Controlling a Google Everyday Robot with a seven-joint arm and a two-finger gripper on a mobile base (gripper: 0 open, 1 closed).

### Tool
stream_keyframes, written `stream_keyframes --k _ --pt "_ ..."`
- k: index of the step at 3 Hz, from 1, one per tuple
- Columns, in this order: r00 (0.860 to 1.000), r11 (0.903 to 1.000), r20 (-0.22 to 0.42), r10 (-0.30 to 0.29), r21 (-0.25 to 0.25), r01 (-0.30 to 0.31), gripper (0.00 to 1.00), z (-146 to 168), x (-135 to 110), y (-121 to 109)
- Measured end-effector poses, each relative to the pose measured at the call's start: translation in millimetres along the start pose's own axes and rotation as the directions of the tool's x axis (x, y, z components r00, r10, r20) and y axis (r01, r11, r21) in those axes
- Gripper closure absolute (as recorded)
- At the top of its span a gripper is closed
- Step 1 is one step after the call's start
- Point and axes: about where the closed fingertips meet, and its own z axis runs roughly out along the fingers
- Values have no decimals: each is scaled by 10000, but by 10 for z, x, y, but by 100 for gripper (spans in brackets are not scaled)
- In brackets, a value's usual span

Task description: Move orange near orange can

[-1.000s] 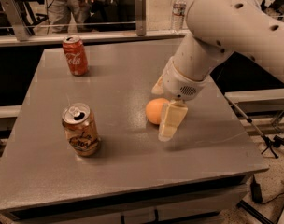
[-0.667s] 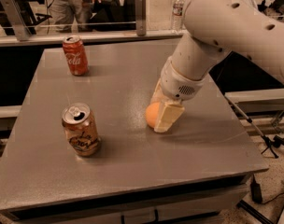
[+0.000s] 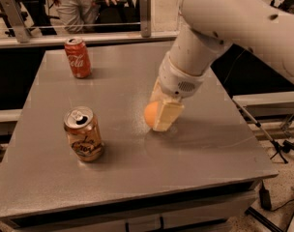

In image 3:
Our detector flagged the black desk frame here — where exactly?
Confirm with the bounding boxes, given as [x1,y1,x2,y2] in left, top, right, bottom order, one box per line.
[0,0,58,37]

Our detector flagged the left metal rail bracket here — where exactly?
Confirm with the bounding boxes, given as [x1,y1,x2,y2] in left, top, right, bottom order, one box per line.
[0,0,31,44]

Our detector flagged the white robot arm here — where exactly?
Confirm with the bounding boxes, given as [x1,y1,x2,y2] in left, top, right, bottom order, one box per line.
[144,0,294,131]

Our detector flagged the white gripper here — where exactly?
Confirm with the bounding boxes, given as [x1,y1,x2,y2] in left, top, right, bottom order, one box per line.
[149,52,207,131]

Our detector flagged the person in grey trousers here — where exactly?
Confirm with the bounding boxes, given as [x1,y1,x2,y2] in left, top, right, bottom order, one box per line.
[54,0,119,34]

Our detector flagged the red Coca-Cola can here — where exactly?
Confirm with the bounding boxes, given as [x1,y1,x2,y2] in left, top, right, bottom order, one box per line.
[64,37,91,78]

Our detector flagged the black tripod stand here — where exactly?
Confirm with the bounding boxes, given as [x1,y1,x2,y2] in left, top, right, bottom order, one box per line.
[233,101,294,163]

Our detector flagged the middle metal rail bracket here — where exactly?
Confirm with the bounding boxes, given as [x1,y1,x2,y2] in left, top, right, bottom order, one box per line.
[139,0,151,38]

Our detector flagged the orange fruit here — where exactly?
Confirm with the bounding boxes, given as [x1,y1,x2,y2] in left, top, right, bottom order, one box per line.
[144,101,159,128]

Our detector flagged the black power adapter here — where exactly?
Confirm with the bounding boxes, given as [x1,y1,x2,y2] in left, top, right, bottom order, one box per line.
[259,183,272,211]

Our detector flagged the metal rail bracket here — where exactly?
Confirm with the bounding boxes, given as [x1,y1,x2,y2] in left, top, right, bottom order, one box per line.
[0,0,31,44]
[139,0,151,38]

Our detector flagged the orange La Croix can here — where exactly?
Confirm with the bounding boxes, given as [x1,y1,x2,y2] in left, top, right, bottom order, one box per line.
[64,106,103,162]

